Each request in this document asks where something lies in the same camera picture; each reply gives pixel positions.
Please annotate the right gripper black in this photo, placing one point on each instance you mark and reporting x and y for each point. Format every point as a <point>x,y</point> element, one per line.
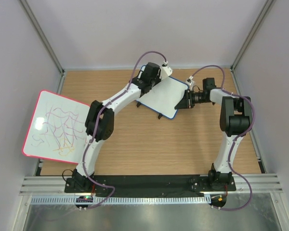
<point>186,102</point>

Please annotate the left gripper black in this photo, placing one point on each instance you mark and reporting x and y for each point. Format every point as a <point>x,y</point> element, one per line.
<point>158,79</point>

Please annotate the blue framed whiteboard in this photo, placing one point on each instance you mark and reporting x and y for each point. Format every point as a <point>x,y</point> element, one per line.
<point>164,96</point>

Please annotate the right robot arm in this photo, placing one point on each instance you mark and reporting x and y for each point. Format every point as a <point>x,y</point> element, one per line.
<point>235,120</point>

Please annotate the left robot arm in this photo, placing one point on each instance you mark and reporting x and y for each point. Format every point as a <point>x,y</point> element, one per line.
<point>99,123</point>

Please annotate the pink framed whiteboard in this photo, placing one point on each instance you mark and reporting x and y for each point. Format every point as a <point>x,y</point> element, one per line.
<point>57,130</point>

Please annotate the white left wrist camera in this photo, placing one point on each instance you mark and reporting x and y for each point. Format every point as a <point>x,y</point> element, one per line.
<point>165,71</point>

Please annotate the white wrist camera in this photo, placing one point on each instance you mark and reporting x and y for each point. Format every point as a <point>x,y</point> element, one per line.
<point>190,83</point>
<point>165,71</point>

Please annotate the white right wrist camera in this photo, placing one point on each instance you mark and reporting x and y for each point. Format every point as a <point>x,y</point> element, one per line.
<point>190,83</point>

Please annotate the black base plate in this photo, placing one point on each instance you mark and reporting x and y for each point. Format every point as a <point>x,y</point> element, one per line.
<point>150,186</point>

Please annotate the aluminium rail frame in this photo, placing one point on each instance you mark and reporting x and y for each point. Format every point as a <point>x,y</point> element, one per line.
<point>256,183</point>

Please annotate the right aluminium corner post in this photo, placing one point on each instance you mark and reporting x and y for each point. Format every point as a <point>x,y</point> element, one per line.
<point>253,31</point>

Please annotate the aluminium corner post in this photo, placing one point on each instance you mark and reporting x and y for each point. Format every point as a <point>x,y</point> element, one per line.
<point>253,31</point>
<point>32,18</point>

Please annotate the left aluminium corner post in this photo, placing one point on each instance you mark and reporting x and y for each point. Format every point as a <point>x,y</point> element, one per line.
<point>32,18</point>

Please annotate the slotted cable duct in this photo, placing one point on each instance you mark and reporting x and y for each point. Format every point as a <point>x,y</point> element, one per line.
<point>85,200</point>

